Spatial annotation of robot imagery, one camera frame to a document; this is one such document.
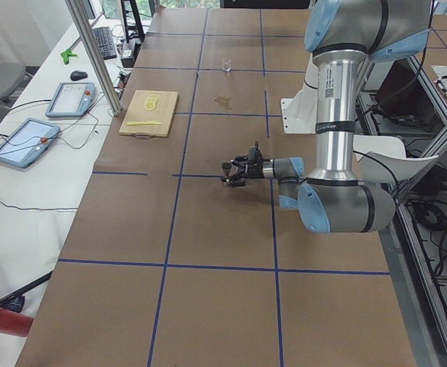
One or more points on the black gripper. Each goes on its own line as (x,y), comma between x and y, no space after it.
(256,170)

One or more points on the steel jigger measuring cup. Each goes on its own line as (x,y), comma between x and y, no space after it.
(227,171)

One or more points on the clear glass shaker cup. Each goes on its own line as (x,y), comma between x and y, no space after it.
(226,65)

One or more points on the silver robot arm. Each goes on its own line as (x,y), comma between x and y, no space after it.
(340,35)

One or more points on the bamboo cutting board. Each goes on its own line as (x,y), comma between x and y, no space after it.
(165,108)

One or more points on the yellow plastic knife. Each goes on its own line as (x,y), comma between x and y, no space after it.
(147,122)

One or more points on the white plastic chair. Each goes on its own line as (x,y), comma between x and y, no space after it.
(390,151)

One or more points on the far teach pendant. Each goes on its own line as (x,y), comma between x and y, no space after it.
(71,100)

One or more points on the teach pendant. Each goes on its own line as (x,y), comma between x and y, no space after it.
(27,143)
(71,100)

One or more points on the black computer mouse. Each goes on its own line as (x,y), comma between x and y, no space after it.
(77,75)

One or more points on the black computer keyboard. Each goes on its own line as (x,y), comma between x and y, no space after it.
(105,43)

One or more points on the green plastic tool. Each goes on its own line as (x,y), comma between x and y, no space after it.
(66,55)

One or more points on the near teach pendant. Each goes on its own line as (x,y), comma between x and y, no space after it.
(27,143)

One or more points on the red bottle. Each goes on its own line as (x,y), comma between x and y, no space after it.
(15,324)

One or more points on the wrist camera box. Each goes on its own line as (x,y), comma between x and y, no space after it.
(254,154)

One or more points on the aluminium frame post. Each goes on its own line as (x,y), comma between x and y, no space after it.
(83,27)

